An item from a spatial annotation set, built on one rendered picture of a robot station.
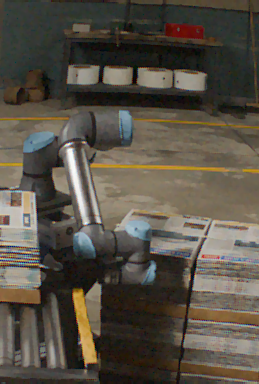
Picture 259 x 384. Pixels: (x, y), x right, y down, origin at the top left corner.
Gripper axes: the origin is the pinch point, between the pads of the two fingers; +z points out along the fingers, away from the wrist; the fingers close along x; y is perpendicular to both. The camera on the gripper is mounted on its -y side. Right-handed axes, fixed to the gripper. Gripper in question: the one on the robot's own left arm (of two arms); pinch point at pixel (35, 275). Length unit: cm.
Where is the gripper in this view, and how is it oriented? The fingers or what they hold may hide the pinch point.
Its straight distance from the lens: 218.0
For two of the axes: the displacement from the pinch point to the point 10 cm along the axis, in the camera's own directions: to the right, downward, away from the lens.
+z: -9.9, -0.2, -1.5
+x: 1.3, 3.1, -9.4
